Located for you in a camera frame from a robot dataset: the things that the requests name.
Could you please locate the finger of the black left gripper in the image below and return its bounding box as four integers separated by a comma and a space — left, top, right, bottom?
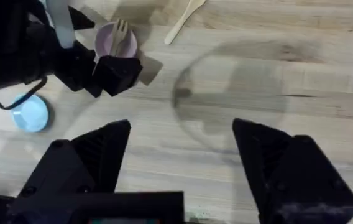
85, 54, 144, 98

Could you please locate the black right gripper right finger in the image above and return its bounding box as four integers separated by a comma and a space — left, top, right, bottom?
231, 118, 353, 224

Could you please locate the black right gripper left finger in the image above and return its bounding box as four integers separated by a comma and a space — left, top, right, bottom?
17, 119, 132, 200

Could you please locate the pink plate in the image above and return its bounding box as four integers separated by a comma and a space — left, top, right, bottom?
93, 21, 139, 60

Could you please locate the blue container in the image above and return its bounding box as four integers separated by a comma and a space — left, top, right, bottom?
11, 93, 50, 134

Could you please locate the wooden fork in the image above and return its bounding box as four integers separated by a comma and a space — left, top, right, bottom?
109, 18, 129, 57

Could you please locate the wooden spoon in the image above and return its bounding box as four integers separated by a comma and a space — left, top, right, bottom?
163, 0, 207, 46

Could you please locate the black cable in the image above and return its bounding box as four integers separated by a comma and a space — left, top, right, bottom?
0, 75, 48, 111

